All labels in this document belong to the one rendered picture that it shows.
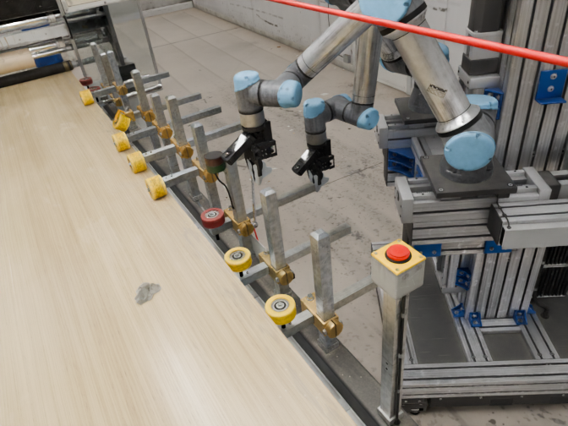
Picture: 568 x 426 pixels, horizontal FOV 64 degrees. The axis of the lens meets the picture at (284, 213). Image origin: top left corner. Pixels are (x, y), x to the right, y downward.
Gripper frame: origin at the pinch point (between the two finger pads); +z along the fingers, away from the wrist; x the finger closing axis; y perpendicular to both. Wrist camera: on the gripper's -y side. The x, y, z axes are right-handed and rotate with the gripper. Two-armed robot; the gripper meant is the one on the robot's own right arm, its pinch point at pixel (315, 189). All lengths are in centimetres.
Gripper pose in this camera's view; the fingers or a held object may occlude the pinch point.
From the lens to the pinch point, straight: 177.3
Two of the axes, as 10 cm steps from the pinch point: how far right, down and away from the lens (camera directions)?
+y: 8.5, -3.8, 3.7
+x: -5.2, -4.5, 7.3
